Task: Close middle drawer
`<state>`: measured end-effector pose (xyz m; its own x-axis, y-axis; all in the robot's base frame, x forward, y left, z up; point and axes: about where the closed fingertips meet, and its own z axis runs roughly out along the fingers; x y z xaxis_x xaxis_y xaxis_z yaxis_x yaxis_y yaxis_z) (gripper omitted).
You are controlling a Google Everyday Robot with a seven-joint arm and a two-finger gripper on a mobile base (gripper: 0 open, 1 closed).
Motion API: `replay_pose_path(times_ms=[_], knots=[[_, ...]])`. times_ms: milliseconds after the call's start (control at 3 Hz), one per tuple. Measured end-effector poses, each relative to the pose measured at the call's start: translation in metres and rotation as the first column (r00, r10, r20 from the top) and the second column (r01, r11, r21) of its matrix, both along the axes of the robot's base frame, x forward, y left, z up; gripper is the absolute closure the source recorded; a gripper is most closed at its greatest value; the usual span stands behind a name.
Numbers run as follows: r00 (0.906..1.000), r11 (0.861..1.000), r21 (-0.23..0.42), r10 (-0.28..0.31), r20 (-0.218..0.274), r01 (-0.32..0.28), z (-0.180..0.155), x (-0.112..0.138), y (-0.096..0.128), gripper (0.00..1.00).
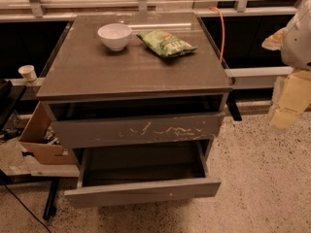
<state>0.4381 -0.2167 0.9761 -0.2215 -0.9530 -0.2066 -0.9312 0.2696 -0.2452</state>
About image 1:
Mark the green chip bag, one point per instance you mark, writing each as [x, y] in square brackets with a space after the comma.
[165, 44]

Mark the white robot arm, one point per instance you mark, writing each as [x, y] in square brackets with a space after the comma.
[294, 40]

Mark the grey drawer cabinet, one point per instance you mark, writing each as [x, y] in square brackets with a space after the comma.
[89, 81]

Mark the white ceramic bowl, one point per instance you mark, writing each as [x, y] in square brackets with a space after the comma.
[115, 36]

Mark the white paper cup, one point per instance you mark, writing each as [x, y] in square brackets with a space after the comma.
[28, 73]

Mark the brown cardboard box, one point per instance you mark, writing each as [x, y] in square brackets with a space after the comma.
[34, 142]

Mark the grey drawer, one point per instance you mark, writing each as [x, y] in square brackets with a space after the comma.
[121, 131]
[121, 175]

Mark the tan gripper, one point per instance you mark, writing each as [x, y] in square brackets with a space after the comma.
[297, 44]

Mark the black table leg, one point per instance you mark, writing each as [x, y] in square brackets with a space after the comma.
[50, 208]

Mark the grey top drawer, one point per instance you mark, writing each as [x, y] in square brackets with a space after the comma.
[121, 131]

